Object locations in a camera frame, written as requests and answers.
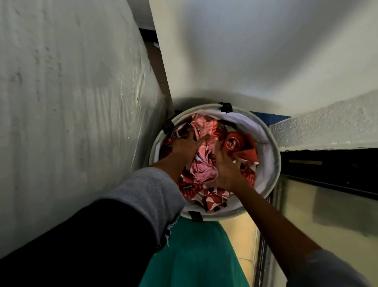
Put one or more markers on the person's left hand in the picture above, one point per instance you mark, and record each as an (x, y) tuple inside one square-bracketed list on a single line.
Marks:
[(184, 149)]

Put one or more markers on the person's right hand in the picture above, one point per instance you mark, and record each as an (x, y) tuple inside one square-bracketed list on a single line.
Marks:
[(229, 174)]

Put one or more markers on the person's right thumb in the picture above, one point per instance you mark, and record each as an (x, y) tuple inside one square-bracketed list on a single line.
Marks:
[(217, 150)]

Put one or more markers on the person's left thumb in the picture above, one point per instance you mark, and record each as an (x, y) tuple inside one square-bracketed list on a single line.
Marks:
[(203, 139)]

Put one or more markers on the pink cloth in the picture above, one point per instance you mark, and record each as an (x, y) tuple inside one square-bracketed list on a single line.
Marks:
[(205, 165)]

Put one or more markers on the person's right forearm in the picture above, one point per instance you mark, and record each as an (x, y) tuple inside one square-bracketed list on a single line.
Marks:
[(274, 230)]

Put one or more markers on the person's left forearm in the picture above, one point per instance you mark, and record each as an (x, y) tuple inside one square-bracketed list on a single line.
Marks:
[(130, 207)]

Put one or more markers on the red white patterned cloth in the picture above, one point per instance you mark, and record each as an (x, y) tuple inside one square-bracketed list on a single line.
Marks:
[(236, 143)]

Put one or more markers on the white round laundry basket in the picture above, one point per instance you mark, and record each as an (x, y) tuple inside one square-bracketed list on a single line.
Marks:
[(268, 153)]

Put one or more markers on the blue skirting board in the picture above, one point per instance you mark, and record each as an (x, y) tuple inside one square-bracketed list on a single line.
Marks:
[(270, 117)]

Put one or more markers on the green garment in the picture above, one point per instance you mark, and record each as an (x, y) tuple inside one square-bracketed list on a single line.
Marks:
[(195, 254)]

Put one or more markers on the dark metal window frame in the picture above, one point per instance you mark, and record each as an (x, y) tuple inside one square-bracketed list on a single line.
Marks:
[(327, 168)]

